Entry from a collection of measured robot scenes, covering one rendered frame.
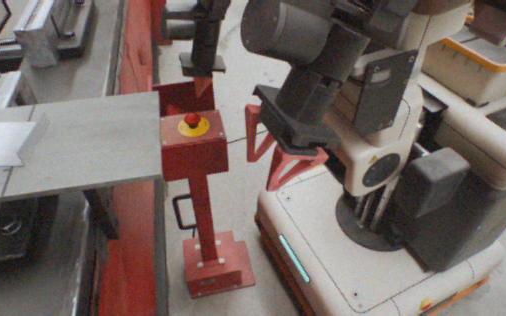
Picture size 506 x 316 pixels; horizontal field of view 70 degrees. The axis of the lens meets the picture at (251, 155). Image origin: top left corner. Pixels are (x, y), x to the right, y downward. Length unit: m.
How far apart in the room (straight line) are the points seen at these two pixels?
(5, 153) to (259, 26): 0.38
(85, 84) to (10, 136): 0.34
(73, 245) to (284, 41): 0.42
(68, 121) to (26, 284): 0.23
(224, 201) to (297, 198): 0.45
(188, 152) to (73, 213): 0.32
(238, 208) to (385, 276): 0.72
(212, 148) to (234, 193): 0.89
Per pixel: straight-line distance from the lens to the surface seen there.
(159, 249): 1.54
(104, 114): 0.58
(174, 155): 0.85
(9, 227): 0.60
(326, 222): 1.30
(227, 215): 1.64
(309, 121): 0.40
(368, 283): 1.22
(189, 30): 0.80
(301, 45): 0.33
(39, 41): 0.97
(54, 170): 0.52
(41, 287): 0.58
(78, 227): 0.61
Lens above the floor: 1.33
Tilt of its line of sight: 45 degrees down
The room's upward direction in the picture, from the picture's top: straight up
